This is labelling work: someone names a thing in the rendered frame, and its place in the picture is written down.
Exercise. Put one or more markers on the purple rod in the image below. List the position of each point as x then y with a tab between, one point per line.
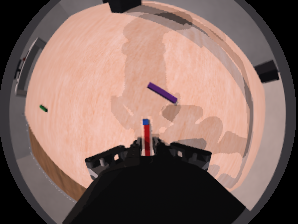
162	92

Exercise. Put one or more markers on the dark red rod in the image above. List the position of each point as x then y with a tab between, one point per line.
147	139

